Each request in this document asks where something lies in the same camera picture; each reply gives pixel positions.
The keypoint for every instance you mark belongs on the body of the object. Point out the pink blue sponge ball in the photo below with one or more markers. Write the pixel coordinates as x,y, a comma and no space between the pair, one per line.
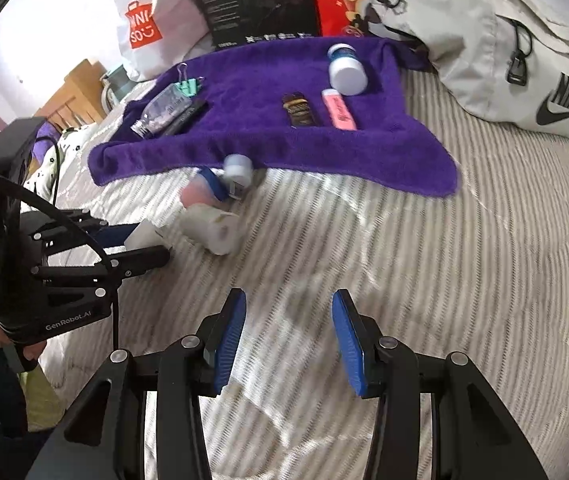
204,188

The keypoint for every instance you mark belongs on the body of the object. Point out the purple towel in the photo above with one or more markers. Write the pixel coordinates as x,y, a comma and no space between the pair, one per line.
244,87

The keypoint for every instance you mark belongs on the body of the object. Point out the white tape roll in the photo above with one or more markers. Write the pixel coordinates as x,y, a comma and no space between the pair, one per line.
216,230

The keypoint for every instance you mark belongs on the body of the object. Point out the teal round container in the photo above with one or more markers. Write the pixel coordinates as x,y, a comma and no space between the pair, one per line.
116,84

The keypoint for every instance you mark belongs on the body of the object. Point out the teal binder clip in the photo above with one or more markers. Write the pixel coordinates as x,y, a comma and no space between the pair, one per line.
189,86

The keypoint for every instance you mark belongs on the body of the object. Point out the small light blue jar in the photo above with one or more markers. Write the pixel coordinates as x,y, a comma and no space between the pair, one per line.
238,173

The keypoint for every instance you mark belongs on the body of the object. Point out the pink highlighter eraser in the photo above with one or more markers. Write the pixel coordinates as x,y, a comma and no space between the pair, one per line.
338,111

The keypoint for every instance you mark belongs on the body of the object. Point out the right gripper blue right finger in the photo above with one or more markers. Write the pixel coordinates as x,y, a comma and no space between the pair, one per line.
352,336

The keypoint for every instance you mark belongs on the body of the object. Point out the dark gold lipstick tube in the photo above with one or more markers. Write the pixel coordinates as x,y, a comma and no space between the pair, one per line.
299,111

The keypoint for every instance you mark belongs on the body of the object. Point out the wooden bedside furniture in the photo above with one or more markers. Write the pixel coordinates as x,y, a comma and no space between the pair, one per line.
78,101

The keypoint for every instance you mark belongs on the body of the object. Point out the clear candy bottle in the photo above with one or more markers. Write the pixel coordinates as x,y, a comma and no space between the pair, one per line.
161,111

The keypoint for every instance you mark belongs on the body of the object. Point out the grey Nike drawstring backpack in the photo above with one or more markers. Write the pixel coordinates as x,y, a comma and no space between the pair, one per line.
502,60

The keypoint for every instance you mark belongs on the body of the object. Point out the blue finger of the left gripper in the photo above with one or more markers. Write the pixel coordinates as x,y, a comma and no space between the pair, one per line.
136,262
113,236

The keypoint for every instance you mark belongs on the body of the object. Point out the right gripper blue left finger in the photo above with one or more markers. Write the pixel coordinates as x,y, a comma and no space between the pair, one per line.
226,337

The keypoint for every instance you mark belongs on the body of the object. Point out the blue white pill bottle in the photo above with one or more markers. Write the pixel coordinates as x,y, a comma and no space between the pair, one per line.
346,72

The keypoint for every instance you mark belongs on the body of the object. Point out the striped bed quilt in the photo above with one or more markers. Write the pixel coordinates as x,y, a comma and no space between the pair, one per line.
484,271

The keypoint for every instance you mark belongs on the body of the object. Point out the white Miniso shopping bag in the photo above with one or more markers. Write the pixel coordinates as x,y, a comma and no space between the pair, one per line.
154,35

